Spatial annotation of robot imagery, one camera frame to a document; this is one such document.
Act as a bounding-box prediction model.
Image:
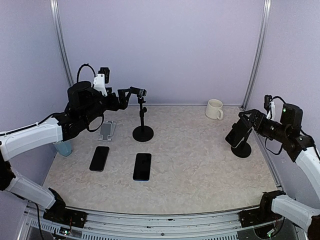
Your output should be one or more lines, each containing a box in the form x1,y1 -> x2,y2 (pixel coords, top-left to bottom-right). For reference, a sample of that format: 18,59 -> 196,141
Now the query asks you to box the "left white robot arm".
0,81 -> 147,223

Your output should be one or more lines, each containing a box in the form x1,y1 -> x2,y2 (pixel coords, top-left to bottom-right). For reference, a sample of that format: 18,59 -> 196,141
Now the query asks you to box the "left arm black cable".
76,63 -> 97,83

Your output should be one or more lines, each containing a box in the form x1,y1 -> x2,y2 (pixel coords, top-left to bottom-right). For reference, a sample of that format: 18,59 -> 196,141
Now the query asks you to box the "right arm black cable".
271,95 -> 287,105

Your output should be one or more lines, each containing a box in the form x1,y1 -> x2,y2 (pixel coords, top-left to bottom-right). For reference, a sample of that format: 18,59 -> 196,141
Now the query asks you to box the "black tall phone stand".
130,87 -> 154,142

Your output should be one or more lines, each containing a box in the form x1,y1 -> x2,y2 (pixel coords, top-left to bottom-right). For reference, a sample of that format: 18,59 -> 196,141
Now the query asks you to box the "cream ceramic mug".
205,99 -> 224,120

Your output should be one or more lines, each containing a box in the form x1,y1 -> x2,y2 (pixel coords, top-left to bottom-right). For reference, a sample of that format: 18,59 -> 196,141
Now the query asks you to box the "black phone red case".
89,146 -> 110,172

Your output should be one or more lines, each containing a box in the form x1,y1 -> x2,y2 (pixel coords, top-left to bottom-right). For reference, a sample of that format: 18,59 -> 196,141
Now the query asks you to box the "front aluminium rail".
15,202 -> 270,240

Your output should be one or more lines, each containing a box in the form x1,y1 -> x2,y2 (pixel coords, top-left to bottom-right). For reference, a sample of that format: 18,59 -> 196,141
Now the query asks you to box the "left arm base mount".
43,187 -> 87,229

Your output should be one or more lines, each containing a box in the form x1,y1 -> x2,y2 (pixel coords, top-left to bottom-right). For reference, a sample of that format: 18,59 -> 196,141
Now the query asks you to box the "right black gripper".
239,108 -> 290,143

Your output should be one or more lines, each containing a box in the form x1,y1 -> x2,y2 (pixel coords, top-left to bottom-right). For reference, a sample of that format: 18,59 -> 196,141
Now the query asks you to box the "silver folding phone stand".
98,120 -> 117,142

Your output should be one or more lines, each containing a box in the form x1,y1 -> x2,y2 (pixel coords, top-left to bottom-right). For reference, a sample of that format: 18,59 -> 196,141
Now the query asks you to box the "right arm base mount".
238,190 -> 285,228

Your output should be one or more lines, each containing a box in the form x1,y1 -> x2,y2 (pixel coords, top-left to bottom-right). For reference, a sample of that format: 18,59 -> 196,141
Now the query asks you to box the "aluminium frame post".
241,0 -> 272,110
49,0 -> 74,87

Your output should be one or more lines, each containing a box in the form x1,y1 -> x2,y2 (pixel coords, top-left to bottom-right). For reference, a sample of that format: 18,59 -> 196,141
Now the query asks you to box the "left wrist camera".
93,67 -> 110,97

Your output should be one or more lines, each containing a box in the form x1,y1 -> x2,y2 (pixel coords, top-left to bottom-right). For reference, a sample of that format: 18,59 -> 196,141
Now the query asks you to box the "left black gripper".
81,87 -> 132,125

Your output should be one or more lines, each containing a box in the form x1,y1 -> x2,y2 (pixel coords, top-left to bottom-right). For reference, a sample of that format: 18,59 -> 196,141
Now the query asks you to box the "blue phone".
132,153 -> 152,182

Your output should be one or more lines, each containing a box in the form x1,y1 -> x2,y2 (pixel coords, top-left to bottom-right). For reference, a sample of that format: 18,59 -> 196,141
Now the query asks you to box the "right aluminium frame post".
241,0 -> 272,110

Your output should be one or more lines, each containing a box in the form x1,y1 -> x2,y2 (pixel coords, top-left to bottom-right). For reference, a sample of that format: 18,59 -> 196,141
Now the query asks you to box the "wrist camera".
93,67 -> 110,97
263,95 -> 276,120

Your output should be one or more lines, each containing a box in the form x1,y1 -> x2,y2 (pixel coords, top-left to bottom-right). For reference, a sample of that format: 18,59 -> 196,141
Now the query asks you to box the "light blue mug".
53,141 -> 73,157

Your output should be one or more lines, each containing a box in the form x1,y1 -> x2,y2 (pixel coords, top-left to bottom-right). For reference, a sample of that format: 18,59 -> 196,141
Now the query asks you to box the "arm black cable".
271,95 -> 287,105
76,63 -> 97,83

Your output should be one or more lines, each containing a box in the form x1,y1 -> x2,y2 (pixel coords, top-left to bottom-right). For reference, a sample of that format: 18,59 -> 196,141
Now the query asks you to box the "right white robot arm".
238,103 -> 320,240

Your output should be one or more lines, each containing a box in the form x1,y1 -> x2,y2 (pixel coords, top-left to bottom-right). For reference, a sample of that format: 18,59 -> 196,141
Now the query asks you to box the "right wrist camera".
263,95 -> 276,120

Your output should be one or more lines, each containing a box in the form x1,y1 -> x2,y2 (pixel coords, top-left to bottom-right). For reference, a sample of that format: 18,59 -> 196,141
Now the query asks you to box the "left aluminium frame post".
49,0 -> 74,87

